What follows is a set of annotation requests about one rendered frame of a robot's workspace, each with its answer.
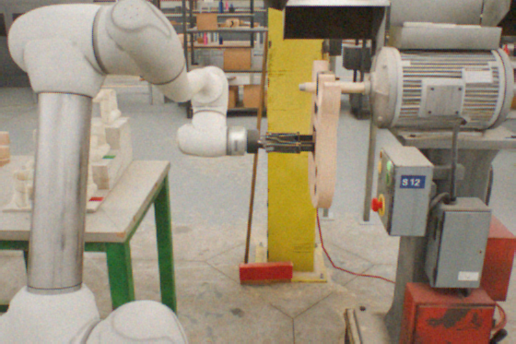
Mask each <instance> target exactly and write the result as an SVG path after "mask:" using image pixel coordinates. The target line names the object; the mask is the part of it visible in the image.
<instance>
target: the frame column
mask: <svg viewBox="0 0 516 344"><path fill-rule="evenodd" d="M418 150H419V151H420V152H421V153H422V155H423V156H424V157H425V158H426V159H427V160H428V161H429V162H430V163H431V164H451V162H452V159H451V157H452V149H451V148H418ZM457 151H458V152H457V153H458V154H457V158H458V159H457V164H462V165H463V166H464V174H463V179H462V180H456V190H455V191H456V193H455V194H456V195H457V197H478V198H479V199H480V200H481V201H482V202H483V203H484V204H485V203H486V197H487V187H488V182H489V175H490V170H491V164H492V162H493V161H494V159H495V157H496V156H497V155H498V153H499V151H500V149H491V148H458V149H457ZM450 181H451V179H432V182H433V183H434V184H435V185H436V186H437V192H436V196H438V195H440V194H441V193H448V194H450V184H451V183H450ZM431 212H432V208H431V209H429V210H428V218H427V226H426V232H425V236H400V237H399V248H398V259H397V269H396V279H395V288H394V296H393V303H392V306H391V308H390V310H389V311H388V312H387V314H386V315H385V316H384V317H383V320H384V323H385V325H386V327H387V330H388V333H389V336H390V341H391V343H392V344H399V337H400V331H401V323H402V315H403V307H404V298H405V284H406V282H426V283H430V279H429V277H428V275H427V274H426V272H425V270H424V268H425V261H426V253H427V247H428V233H429V227H430V220H431Z"/></svg>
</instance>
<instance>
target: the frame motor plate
mask: <svg viewBox="0 0 516 344"><path fill-rule="evenodd" d="M387 129H388V131H389V132H390V133H391V134H392V135H393V136H394V137H395V138H396V139H397V140H398V141H399V142H400V143H401V144H402V146H403V147H416V148H452V136H417V135H415V134H411V135H410V136H398V135H397V134H396V133H395V132H394V131H393V130H392V129H391V128H387ZM478 131H479V132H480V133H481V136H458V146H457V147H458V148H491V149H516V135H515V134H513V133H512V132H511V131H510V130H508V129H506V128H504V127H502V126H500V125H499V126H498V127H496V128H495V129H492V130H483V129H478Z"/></svg>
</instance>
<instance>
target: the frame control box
mask: <svg viewBox="0 0 516 344"><path fill-rule="evenodd" d="M381 149H382V151H383V157H382V160H381V158H380V161H379V162H381V171H380V172H379V176H378V186H377V196H376V197H377V198H378V201H381V202H382V209H380V208H379V210H378V214H379V217H380V221H381V224H382V226H383V228H384V229H385V231H386V232H387V234H388V235H390V236H425V232H426V226H427V218H428V210H429V209H431V208H433V207H434V206H435V205H437V204H438V203H439V202H440V201H441V199H442V204H443V205H444V206H451V205H452V204H451V200H450V198H451V197H450V195H449V194H448V193H441V194H440V195H438V196H436V197H435V198H434V199H432V200H431V201H430V202H429V197H430V189H431V183H432V175H433V168H434V166H433V164H431V163H430V162H429V161H428V160H427V159H426V158H425V157H424V156H423V155H422V153H421V152H420V151H419V150H418V149H417V148H416V147H381ZM389 160H390V161H391V162H392V168H391V171H390V172H389V171H388V169H387V163H388V161H389ZM386 173H388V174H389V183H388V184H386V183H385V174H386Z"/></svg>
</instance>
